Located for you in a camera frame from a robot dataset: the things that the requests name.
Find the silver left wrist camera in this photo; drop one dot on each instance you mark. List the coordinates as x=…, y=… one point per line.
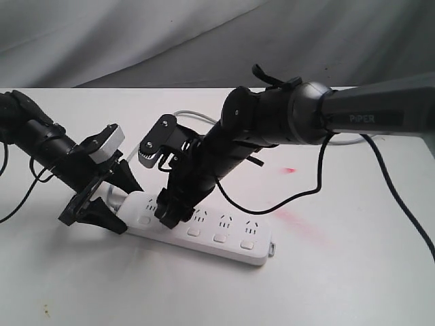
x=107, y=142

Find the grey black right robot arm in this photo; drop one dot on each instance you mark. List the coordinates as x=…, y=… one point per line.
x=293, y=112

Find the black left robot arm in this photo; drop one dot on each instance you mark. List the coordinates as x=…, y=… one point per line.
x=25, y=125

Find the white five-outlet power strip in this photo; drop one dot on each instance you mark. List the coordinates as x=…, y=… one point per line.
x=243, y=239

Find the grey backdrop cloth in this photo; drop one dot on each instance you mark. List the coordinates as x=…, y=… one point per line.
x=211, y=44

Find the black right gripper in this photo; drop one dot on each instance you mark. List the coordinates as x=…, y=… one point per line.
x=191, y=178

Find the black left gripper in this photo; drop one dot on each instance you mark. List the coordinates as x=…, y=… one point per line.
x=84, y=177

